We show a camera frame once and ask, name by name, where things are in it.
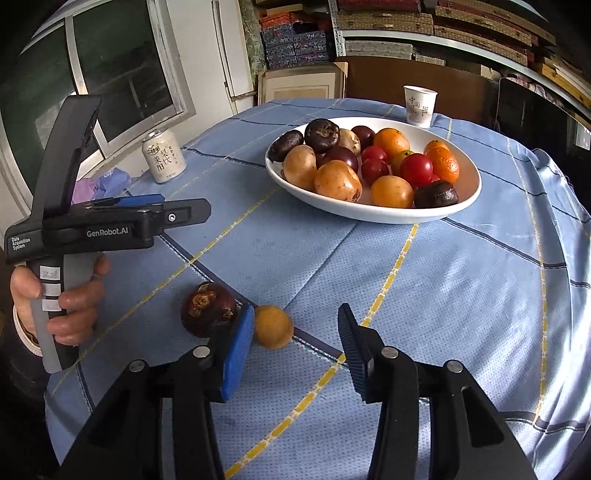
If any stack of flat patterned boxes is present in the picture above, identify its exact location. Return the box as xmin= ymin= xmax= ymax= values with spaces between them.
xmin=335 ymin=0 xmax=591 ymax=107

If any white beverage can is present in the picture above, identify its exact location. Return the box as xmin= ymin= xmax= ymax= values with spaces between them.
xmin=141 ymin=129 xmax=187 ymax=184

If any white leaning board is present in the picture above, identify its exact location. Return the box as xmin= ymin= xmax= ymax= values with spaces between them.
xmin=212 ymin=0 xmax=257 ymax=116

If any person's left forearm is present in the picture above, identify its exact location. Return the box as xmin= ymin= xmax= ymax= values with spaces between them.
xmin=0 ymin=305 xmax=49 ymax=398

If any brown wooden cabinet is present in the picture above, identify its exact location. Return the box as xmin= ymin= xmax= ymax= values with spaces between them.
xmin=344 ymin=55 xmax=502 ymax=125

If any person's left hand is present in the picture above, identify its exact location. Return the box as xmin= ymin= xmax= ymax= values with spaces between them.
xmin=10 ymin=255 xmax=112 ymax=347

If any speckled orange passion fruit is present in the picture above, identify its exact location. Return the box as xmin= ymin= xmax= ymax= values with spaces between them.
xmin=314 ymin=160 xmax=363 ymax=203

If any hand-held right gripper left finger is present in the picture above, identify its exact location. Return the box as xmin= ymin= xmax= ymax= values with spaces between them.
xmin=58 ymin=305 xmax=256 ymax=480

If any stack of blue patterned boxes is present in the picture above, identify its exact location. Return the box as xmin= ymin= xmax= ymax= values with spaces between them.
xmin=259 ymin=14 xmax=335 ymax=70

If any pink cloth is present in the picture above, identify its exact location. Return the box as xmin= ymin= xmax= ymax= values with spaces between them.
xmin=71 ymin=178 xmax=100 ymax=204

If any white paper cup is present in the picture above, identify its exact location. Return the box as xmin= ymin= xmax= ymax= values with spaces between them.
xmin=403 ymin=85 xmax=438 ymax=128

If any blue printed cloth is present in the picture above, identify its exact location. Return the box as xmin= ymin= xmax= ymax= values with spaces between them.
xmin=92 ymin=166 xmax=153 ymax=199

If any white framed window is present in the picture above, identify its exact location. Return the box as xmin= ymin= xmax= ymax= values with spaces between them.
xmin=0 ymin=0 xmax=197 ymax=208

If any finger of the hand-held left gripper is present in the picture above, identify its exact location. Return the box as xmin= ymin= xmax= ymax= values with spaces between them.
xmin=90 ymin=194 xmax=166 ymax=209
xmin=148 ymin=198 xmax=212 ymax=237

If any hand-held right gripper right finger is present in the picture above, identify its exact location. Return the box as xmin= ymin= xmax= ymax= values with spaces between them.
xmin=337 ymin=303 xmax=539 ymax=480

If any green stone slab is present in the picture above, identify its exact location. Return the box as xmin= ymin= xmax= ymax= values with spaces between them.
xmin=238 ymin=0 xmax=269 ymax=75

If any blue checked tablecloth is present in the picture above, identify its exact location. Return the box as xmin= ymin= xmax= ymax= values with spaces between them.
xmin=44 ymin=98 xmax=591 ymax=480

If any white metal shelf rack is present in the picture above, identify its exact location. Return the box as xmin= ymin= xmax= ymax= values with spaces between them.
xmin=325 ymin=0 xmax=591 ymax=125

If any black monitor screen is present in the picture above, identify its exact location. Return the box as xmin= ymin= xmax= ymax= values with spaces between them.
xmin=496 ymin=76 xmax=591 ymax=153

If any white plate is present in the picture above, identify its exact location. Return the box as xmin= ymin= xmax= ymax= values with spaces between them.
xmin=264 ymin=117 xmax=482 ymax=225

